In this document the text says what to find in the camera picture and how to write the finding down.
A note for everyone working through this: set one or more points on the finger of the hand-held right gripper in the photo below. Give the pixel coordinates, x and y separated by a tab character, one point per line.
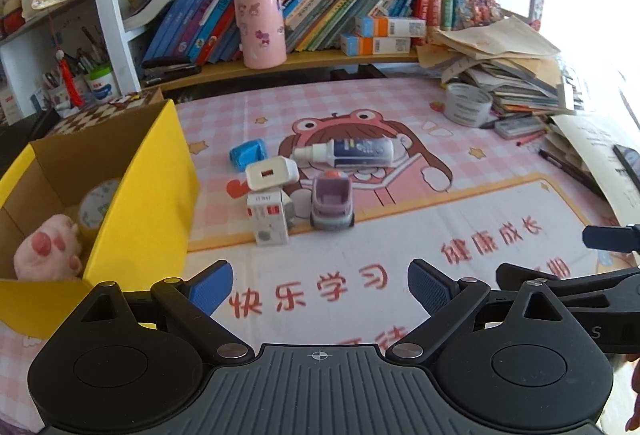
612	239
520	277

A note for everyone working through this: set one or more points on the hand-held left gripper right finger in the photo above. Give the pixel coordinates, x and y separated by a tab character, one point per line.
427	289

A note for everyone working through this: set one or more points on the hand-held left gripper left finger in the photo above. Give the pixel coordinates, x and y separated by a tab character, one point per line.
212	289

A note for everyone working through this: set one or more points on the yellow cardboard box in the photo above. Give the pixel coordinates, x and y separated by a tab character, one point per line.
145	215

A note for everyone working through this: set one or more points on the white USB charger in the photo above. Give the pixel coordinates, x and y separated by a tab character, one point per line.
272	174

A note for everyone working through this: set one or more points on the yellow tape roll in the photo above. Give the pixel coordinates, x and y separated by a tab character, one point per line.
92	210

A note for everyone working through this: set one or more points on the white spray bottle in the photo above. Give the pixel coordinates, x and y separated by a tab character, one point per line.
355	152

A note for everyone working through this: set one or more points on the pink plush toy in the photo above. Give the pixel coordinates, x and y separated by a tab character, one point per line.
47	247

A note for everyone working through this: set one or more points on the person's right hand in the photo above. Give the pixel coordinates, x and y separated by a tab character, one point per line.
636	377

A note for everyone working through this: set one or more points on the black pen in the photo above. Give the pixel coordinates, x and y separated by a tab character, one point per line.
572	174

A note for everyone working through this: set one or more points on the small white red-label box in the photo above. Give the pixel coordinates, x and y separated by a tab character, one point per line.
269	220

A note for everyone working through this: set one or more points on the purple toy car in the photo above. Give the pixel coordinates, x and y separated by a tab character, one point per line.
331	202

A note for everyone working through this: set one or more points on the small blue pencil sharpener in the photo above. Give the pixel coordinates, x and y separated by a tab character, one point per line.
246	155

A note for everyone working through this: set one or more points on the grey tin pencil case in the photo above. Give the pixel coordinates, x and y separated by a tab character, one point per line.
520	127

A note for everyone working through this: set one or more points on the pink checkered printed tablecloth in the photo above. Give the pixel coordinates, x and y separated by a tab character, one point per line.
225	115

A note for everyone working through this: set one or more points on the grey tape roll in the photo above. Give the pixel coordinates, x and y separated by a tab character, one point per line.
467	107

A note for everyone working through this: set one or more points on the wooden chessboard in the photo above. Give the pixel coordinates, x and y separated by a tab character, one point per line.
100	112

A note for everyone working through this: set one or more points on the pile of papers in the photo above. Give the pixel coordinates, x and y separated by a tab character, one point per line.
500	50

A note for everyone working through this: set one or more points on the black stapler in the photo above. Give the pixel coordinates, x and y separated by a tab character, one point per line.
170	71

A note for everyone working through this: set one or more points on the white jar green lid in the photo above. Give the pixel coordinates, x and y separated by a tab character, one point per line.
101	87

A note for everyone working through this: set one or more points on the pen holder with pens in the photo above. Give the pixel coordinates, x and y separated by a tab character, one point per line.
62	90

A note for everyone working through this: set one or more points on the orange white medicine box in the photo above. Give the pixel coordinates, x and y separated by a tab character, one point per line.
375	45
390	27

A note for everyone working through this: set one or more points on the red tassel charm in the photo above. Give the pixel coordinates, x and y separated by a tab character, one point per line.
70	80

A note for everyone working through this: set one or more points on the colourful patterned box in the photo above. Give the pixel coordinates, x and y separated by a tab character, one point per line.
477	14

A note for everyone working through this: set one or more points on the pink cartoon canister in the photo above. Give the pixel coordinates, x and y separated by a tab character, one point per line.
260	27

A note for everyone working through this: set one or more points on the white wooden bookshelf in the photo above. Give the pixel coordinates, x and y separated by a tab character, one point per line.
107	15

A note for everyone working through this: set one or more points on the row of shelf books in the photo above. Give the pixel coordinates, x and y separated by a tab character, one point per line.
320	10

